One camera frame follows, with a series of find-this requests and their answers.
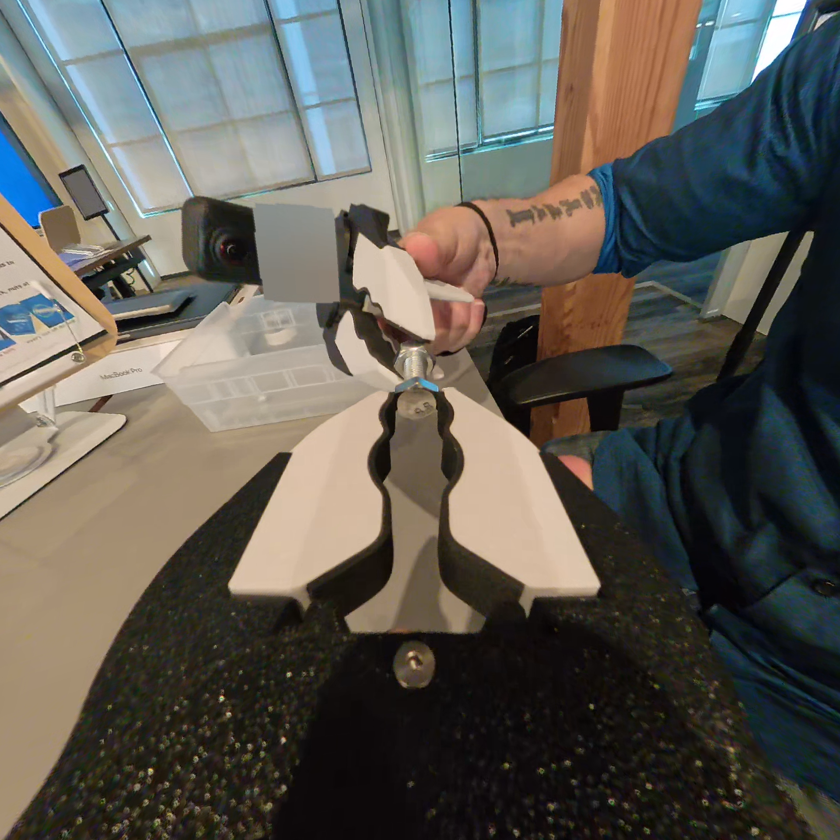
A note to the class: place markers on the long brown desk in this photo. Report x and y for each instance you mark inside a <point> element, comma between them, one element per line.
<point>111,246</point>

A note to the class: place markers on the white cardboard box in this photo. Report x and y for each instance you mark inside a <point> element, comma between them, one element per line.
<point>124,377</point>

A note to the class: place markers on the silver laptop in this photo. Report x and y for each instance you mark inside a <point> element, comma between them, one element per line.
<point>151,305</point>

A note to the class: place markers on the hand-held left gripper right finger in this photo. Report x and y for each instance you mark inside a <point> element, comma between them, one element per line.
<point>518,518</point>

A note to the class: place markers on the black bag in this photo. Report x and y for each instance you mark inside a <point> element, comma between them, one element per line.
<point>515,354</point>

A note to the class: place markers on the light wooden support post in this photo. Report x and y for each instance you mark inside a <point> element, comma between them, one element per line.
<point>617,79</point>

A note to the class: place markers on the person's black office chair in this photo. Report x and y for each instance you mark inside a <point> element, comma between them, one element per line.
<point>590,377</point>

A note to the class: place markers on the black wrist band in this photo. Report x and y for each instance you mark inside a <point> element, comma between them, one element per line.
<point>493,249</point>

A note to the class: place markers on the printed instruction sheet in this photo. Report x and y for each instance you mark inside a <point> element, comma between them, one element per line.
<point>26,275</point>

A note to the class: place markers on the black flat box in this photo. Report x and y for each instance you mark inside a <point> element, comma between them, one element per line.
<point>210,308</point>

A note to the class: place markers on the steel hex nut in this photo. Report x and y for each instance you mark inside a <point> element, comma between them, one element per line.
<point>412,358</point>

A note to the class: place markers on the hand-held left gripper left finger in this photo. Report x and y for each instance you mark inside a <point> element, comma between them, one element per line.
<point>315,512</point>

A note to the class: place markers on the steel hex bolt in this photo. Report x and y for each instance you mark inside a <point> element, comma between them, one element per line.
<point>420,401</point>

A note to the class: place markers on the window with white blind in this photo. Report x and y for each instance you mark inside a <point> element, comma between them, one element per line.
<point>216,98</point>

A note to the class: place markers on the person's grey jeans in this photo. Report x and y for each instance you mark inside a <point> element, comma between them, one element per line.
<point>571,445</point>

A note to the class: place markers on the clear plastic bin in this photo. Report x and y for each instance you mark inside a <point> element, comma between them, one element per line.
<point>262,400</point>

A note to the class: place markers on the person's right forearm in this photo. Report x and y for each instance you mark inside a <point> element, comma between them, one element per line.
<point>544,243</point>

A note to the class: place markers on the person's right hand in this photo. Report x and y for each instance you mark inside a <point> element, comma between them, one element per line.
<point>459,243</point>

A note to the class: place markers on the person's left hand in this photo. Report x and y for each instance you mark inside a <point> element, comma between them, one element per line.
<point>577,469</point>

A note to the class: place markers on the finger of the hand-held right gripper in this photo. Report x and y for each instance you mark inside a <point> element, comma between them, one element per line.
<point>354,351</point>
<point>400,289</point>

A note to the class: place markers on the person's blue shirt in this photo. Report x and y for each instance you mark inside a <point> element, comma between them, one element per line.
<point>741,407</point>

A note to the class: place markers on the blue display screen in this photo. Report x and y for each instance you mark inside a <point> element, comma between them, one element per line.
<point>19,177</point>

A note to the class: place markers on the small black monitor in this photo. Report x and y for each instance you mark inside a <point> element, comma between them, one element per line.
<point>84,191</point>

